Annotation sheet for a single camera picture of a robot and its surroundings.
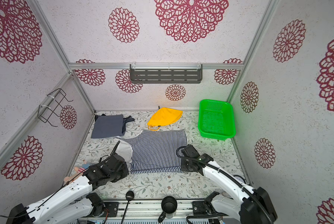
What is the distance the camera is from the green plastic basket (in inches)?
42.1

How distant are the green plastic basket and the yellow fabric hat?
0.19 m

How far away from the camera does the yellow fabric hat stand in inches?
44.2
